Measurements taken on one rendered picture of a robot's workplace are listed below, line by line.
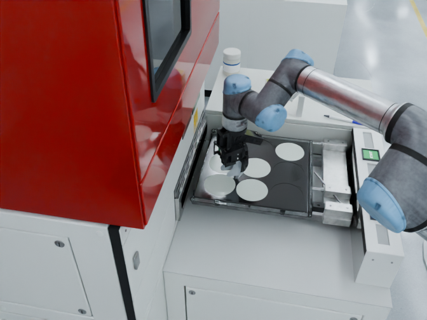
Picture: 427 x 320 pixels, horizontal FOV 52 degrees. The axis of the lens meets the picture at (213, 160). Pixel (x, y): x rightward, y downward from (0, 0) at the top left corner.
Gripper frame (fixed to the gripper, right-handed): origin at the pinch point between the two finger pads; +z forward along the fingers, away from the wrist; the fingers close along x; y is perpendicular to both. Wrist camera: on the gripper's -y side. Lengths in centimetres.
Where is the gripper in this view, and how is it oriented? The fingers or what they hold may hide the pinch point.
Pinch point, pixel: (237, 174)
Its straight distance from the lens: 140.4
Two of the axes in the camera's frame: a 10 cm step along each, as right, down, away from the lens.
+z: -0.1, 7.7, 6.4
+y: -8.6, 3.2, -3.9
